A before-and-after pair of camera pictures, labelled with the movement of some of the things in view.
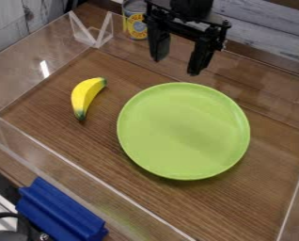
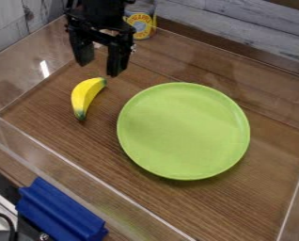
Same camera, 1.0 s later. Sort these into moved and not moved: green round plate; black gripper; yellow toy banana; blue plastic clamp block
Moved: black gripper
Not moved: green round plate; blue plastic clamp block; yellow toy banana
